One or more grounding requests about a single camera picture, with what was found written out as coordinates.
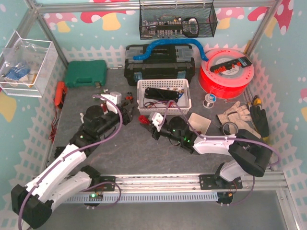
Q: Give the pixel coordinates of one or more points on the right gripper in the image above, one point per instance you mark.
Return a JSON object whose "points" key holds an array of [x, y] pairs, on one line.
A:
{"points": [[155, 131]]}

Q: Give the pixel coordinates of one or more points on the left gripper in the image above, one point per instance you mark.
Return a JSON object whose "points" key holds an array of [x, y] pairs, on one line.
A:
{"points": [[125, 114]]}

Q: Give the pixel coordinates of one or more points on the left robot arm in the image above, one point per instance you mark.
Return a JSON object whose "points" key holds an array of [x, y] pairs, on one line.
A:
{"points": [[35, 202]]}

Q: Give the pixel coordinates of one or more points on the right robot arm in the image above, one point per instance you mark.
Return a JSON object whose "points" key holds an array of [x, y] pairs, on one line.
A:
{"points": [[249, 153]]}

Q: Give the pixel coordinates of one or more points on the orange black pliers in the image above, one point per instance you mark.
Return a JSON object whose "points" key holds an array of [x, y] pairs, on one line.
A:
{"points": [[129, 97]]}

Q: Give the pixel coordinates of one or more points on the white perforated basket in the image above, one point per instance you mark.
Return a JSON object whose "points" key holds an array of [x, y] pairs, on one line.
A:
{"points": [[146, 106]]}

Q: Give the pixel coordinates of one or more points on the green small motor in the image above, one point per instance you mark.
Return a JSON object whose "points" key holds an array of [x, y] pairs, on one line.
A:
{"points": [[101, 94]]}

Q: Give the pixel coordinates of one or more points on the white peg fixture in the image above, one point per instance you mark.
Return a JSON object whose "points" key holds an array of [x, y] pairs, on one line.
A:
{"points": [[82, 117]]}

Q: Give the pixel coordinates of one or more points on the small white tray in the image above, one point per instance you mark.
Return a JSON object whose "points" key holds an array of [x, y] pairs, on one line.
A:
{"points": [[199, 123]]}

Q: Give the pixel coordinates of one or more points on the green plastic case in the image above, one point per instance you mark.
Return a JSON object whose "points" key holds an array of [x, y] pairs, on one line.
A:
{"points": [[86, 73]]}

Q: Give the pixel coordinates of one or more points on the black toolbox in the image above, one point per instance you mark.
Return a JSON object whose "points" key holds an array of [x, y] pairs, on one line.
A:
{"points": [[164, 62]]}

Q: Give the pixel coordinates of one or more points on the orange multimeter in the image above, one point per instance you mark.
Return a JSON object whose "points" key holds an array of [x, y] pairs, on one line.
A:
{"points": [[60, 94]]}

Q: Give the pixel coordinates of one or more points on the red multimeter leads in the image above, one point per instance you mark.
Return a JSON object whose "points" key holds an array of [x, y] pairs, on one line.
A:
{"points": [[54, 125]]}

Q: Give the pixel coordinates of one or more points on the tape roll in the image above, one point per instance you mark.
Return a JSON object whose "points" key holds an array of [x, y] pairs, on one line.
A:
{"points": [[229, 128]]}

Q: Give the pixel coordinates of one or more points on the white work gloves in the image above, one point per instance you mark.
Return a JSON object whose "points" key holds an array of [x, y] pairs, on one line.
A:
{"points": [[239, 115]]}

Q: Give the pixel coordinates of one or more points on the black glove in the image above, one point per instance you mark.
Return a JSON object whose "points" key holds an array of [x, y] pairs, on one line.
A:
{"points": [[260, 121]]}

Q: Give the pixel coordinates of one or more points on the clear acrylic box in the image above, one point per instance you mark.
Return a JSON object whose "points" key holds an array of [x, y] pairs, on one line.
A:
{"points": [[41, 57]]}

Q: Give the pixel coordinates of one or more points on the yellow black screwdriver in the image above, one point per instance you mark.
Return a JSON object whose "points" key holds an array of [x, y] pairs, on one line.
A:
{"points": [[256, 101]]}

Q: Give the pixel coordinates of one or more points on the black red connector strip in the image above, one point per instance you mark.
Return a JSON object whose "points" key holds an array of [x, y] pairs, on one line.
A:
{"points": [[240, 62]]}

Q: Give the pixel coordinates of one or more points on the blue white gloves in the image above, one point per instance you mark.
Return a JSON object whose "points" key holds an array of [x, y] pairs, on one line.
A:
{"points": [[18, 73]]}

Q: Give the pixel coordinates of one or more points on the solder wire spool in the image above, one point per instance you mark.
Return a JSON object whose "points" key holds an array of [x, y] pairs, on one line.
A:
{"points": [[209, 100]]}

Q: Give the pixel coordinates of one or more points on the grey slotted cable duct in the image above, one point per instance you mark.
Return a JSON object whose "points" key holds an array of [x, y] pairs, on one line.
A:
{"points": [[143, 198]]}

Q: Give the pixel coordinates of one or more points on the black wire mesh basket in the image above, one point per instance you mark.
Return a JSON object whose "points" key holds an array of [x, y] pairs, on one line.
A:
{"points": [[172, 19]]}

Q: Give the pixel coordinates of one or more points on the aluminium rail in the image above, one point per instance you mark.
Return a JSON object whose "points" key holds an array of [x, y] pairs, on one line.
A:
{"points": [[165, 183]]}

